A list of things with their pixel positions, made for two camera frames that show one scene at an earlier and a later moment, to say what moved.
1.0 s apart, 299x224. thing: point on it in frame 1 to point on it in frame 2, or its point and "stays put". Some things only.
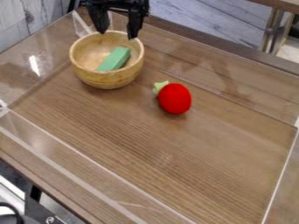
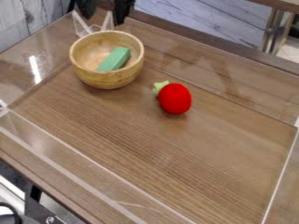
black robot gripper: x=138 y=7 to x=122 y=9
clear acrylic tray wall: x=170 y=117 stays put
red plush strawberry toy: x=174 y=96 stays put
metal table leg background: x=278 y=31 stays put
